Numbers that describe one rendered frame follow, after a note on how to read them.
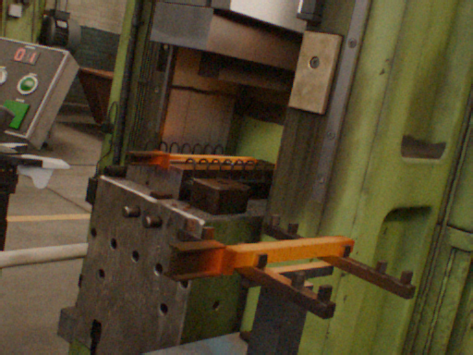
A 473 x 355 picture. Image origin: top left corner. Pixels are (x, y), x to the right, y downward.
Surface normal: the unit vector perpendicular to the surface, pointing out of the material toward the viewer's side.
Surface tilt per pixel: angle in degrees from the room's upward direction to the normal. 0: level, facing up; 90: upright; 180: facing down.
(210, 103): 90
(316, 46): 90
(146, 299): 90
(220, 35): 90
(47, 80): 60
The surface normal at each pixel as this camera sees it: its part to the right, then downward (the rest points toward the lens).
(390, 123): 0.74, 0.24
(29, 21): 0.62, 0.07
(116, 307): -0.65, 0.00
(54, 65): -0.14, -0.39
